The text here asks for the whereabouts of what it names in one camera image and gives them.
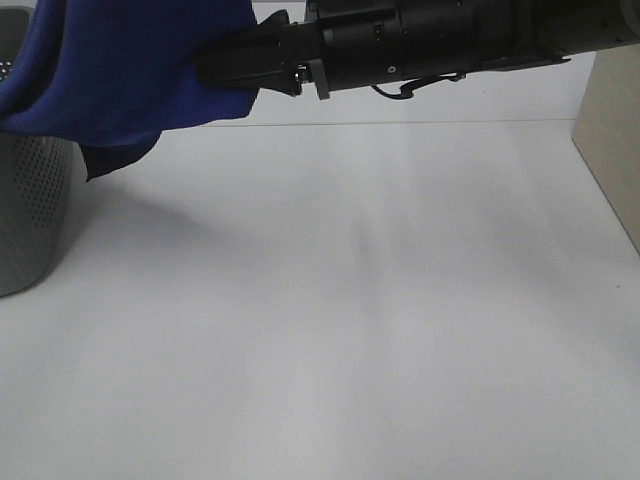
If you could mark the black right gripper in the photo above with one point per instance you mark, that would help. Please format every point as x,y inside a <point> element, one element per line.
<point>343,45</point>

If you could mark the blue microfibre towel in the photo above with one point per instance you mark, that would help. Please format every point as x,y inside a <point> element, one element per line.
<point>111,76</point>

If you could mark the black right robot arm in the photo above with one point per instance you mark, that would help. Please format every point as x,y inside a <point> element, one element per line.
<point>521,34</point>

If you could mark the grey perforated plastic basket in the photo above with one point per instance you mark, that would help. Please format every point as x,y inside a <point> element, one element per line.
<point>36,170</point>

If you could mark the beige plastic bin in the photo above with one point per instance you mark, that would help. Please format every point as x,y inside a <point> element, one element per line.
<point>606,132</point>

